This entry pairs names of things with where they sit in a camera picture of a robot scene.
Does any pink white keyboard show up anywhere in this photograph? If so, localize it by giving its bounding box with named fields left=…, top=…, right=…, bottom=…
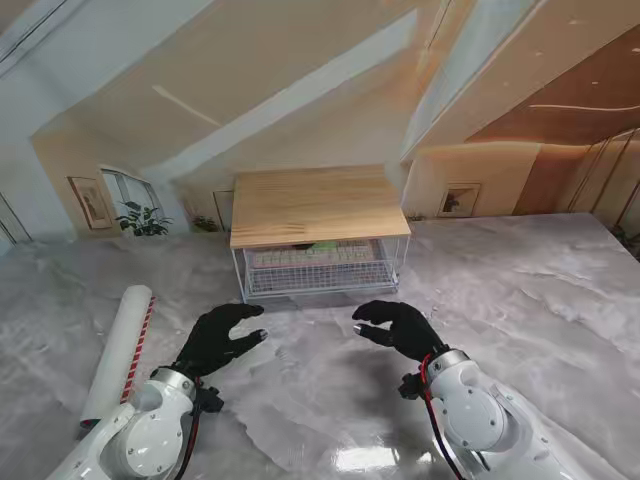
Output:
left=251, top=239, right=381, bottom=272

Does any red black wrist cable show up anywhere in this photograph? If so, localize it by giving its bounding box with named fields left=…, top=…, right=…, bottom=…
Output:
left=398, top=353, right=491, bottom=471
left=185, top=377, right=224, bottom=476

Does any wooden top wire organizer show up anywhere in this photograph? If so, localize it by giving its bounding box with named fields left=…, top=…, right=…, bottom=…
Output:
left=229, top=164, right=412, bottom=304

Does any red black left wrist cable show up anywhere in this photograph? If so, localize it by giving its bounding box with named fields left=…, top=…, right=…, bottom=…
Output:
left=185, top=377, right=224, bottom=476

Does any teal striped mouse pad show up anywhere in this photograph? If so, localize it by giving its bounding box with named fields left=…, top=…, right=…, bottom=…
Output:
left=79, top=284, right=156, bottom=429

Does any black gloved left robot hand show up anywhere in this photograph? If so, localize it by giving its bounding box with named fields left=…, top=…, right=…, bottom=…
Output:
left=174, top=303, right=269, bottom=379

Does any white wire drawer basket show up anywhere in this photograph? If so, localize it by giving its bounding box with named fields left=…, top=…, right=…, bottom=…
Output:
left=243, top=238, right=401, bottom=301

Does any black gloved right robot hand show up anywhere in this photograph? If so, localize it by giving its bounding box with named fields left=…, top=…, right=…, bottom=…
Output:
left=351, top=299, right=449, bottom=364

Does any red black right wrist cable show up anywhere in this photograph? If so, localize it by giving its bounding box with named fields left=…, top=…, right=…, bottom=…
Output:
left=398, top=353, right=491, bottom=471

